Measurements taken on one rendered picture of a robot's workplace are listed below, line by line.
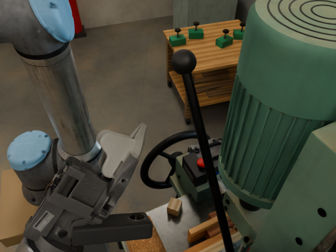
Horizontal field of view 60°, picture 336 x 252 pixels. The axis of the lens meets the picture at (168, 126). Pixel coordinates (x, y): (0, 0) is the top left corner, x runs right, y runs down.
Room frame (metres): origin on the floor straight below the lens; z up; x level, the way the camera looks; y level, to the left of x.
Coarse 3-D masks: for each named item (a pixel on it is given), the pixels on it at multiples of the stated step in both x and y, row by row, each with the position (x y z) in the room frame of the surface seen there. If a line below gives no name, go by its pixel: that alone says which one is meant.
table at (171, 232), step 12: (180, 192) 0.47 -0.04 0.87; (192, 204) 0.41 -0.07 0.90; (204, 204) 0.41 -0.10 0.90; (156, 216) 0.37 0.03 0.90; (168, 216) 0.37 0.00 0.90; (180, 216) 0.37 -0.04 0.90; (192, 216) 0.37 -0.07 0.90; (204, 216) 0.37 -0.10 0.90; (156, 228) 0.34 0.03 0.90; (168, 228) 0.34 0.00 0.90; (180, 228) 0.34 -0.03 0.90; (168, 240) 0.31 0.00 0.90; (180, 240) 0.31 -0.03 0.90
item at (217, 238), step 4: (220, 232) 0.31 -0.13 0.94; (212, 236) 0.30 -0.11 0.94; (216, 236) 0.30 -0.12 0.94; (220, 236) 0.30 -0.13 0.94; (204, 240) 0.29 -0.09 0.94; (208, 240) 0.29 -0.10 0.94; (212, 240) 0.29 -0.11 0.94; (216, 240) 0.29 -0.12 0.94; (220, 240) 0.29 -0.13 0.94; (196, 244) 0.28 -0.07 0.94; (200, 244) 0.28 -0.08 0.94; (204, 244) 0.28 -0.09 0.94; (208, 244) 0.28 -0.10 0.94; (212, 244) 0.28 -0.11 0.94; (188, 248) 0.27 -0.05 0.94; (192, 248) 0.27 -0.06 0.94; (196, 248) 0.27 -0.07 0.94; (200, 248) 0.27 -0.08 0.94; (204, 248) 0.27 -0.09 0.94
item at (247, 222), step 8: (224, 192) 0.35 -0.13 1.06; (224, 200) 0.35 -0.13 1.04; (232, 200) 0.33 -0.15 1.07; (224, 208) 0.34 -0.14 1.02; (232, 208) 0.32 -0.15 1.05; (240, 208) 0.31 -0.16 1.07; (232, 216) 0.31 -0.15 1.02; (240, 216) 0.30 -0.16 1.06; (248, 216) 0.29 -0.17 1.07; (256, 216) 0.29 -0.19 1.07; (264, 216) 0.29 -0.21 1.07; (240, 224) 0.29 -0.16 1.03; (248, 224) 0.27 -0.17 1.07; (256, 224) 0.27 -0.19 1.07; (240, 232) 0.28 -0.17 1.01; (248, 232) 0.27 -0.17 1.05; (256, 232) 0.26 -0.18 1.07
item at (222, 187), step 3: (219, 180) 0.45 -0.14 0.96; (219, 183) 0.44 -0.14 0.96; (222, 183) 0.44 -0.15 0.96; (219, 186) 0.43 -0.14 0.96; (222, 186) 0.43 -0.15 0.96; (225, 186) 0.43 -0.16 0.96; (222, 189) 0.42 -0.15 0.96; (225, 189) 0.42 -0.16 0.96; (222, 192) 0.41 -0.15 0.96; (222, 195) 0.38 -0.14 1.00; (222, 198) 0.38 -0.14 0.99; (213, 210) 0.38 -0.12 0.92
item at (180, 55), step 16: (176, 64) 0.33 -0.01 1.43; (192, 64) 0.33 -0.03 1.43; (192, 80) 0.32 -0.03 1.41; (192, 96) 0.31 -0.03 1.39; (192, 112) 0.30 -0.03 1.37; (208, 144) 0.27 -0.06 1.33; (208, 160) 0.26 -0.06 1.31; (208, 176) 0.24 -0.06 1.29; (224, 224) 0.20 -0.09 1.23; (224, 240) 0.19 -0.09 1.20
